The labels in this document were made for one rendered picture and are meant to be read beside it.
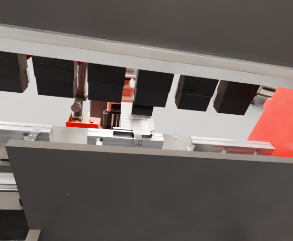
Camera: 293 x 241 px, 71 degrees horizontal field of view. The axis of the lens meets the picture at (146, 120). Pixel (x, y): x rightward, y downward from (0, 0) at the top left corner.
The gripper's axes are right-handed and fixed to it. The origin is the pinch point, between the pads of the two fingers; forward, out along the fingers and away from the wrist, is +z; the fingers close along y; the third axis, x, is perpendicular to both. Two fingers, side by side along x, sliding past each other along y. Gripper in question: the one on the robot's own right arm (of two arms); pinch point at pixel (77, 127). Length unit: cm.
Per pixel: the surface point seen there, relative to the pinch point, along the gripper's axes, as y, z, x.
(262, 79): 55, -54, 85
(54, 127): 25.9, -9.5, -8.0
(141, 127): 39, -20, 38
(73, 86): 52, -39, 6
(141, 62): 55, -53, 32
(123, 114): 28.0, -22.6, 29.1
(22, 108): -137, 38, -91
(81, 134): 29.6, -8.7, 6.9
